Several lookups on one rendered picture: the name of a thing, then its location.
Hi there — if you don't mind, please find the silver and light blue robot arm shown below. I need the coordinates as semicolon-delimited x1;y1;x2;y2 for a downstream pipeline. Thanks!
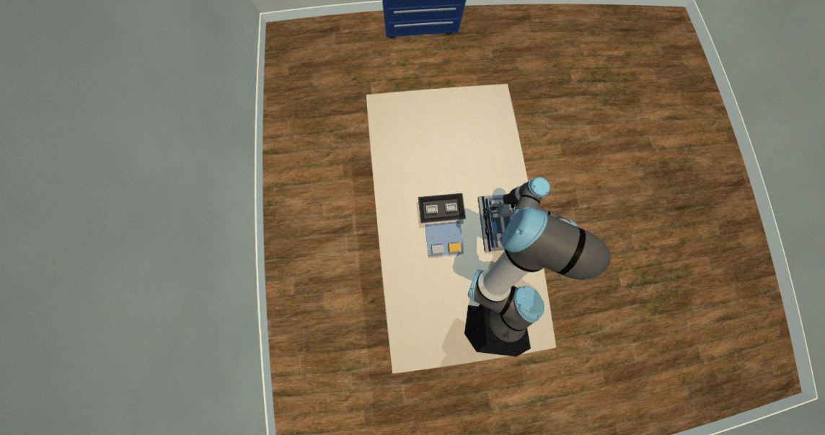
468;177;610;343

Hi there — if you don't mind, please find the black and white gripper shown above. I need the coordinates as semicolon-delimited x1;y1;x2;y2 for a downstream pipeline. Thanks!
500;185;521;209

